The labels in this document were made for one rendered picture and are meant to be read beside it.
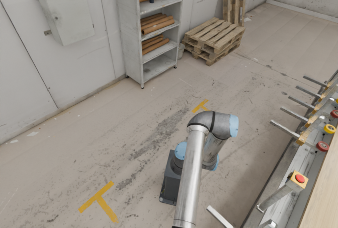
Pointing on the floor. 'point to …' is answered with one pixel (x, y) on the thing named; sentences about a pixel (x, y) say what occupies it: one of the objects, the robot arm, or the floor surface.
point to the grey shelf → (145, 66)
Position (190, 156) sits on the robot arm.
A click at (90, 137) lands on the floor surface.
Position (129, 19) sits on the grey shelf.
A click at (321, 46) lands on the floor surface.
